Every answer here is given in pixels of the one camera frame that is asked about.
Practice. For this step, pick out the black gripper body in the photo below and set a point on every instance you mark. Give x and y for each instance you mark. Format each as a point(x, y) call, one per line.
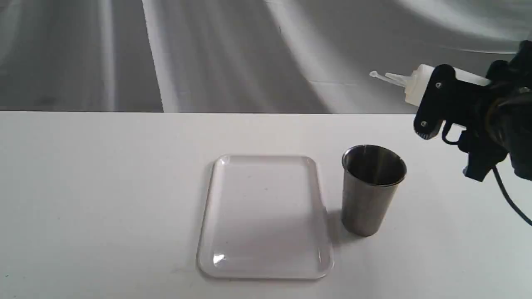
point(500, 131)

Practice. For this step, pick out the translucent squeeze bottle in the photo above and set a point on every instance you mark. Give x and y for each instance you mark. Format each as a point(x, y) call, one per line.
point(416, 84)

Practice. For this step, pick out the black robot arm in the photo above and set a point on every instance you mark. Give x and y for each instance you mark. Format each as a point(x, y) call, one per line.
point(523, 56)

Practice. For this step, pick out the stainless steel cup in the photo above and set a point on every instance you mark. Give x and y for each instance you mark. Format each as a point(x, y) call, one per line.
point(371, 176)

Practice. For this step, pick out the white plastic tray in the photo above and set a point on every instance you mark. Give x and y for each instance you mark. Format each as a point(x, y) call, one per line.
point(264, 218)

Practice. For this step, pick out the grey backdrop cloth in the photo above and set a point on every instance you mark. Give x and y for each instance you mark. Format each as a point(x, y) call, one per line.
point(241, 56)

